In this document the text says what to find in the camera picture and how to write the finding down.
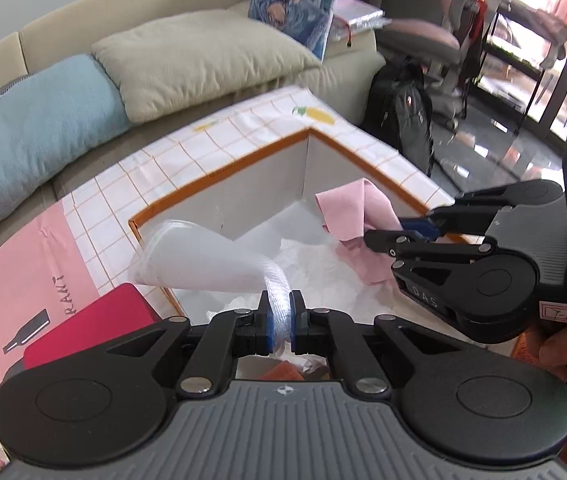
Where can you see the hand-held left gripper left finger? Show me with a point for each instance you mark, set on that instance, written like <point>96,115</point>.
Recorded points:
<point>262,325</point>

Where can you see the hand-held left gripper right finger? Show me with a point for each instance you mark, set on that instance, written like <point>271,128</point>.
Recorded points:
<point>297,325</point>

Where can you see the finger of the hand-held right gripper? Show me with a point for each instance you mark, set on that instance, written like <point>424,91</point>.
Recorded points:
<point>433,257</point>
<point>416,226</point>

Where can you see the white plastic bag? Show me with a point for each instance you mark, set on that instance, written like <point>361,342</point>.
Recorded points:
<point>323,270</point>

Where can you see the pink cloth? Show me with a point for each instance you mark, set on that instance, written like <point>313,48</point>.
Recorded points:
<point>353,210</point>

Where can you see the clear plastic bag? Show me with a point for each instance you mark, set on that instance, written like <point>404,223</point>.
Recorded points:
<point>198,260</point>

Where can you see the orange cardboard box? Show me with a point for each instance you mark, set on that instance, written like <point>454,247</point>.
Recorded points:
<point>273,180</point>

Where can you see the black backpack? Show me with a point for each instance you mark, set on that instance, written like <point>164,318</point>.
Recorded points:
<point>403,105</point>

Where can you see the red square box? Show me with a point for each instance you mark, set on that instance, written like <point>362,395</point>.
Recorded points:
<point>103,320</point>

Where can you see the pink desk chair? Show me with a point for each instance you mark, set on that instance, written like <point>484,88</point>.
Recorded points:
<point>423,32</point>

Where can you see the black metal rack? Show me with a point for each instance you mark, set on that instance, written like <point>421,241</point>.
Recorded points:
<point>528,15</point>

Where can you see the pink printed sheet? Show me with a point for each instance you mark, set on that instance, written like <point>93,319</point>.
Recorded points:
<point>13,290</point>

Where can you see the anime print pillow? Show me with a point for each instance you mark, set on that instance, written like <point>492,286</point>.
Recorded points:
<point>293,0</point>

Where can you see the beige pillow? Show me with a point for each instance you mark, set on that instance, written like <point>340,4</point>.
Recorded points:
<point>198,60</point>

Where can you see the blue pillow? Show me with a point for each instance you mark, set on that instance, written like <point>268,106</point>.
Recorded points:
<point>28,135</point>

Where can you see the beige sofa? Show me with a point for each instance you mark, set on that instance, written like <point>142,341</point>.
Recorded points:
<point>113,5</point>

